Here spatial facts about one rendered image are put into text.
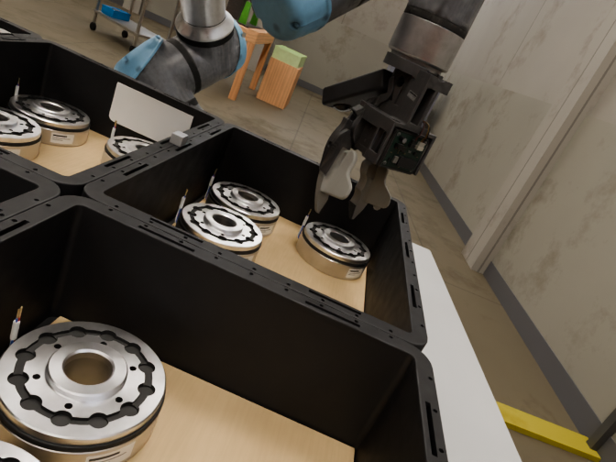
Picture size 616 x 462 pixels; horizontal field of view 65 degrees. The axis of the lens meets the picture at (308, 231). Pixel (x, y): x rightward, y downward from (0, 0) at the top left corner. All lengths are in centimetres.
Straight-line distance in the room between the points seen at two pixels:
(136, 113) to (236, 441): 55
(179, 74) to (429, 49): 58
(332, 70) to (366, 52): 69
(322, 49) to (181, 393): 920
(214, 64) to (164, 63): 10
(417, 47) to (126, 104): 45
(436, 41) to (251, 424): 42
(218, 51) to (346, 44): 849
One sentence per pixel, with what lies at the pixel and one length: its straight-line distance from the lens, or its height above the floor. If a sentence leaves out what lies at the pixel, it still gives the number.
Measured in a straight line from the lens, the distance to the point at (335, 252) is 64.
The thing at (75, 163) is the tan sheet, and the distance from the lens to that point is 71.
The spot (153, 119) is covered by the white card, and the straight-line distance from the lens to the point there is 79.
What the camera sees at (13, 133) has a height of 86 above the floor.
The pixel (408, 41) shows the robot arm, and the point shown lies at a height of 113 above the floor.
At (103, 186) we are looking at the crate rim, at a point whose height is 93.
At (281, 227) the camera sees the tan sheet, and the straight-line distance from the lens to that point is 72.
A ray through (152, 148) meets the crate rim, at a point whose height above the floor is 93.
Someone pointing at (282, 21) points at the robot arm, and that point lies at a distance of 53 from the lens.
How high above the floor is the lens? 111
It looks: 22 degrees down
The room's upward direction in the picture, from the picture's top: 25 degrees clockwise
